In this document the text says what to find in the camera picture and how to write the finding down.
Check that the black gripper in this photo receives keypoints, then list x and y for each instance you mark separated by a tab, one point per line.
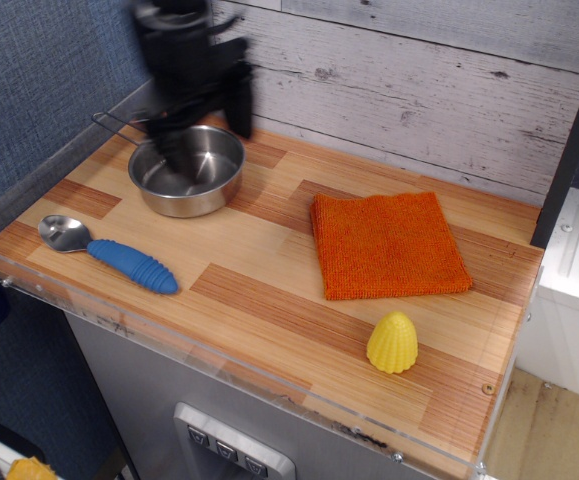
193	77

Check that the blue handled metal spoon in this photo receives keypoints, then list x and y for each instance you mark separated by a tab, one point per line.
68	235

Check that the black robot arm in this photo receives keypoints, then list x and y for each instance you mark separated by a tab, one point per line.
166	7

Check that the small steel pot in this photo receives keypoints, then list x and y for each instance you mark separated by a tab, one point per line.
217	158

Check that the orange knitted cloth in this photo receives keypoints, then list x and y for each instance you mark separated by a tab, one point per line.
386	246

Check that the clear acrylic table guard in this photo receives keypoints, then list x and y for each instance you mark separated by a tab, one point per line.
262	323

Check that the yellow toy corn piece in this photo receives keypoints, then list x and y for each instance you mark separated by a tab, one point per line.
393	344

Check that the silver button control panel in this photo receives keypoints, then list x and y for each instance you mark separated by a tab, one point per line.
232	445

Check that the yellow object bottom left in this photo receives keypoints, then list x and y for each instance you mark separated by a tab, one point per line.
30	469

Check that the dark vertical post right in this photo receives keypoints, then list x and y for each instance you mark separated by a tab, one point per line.
559	188

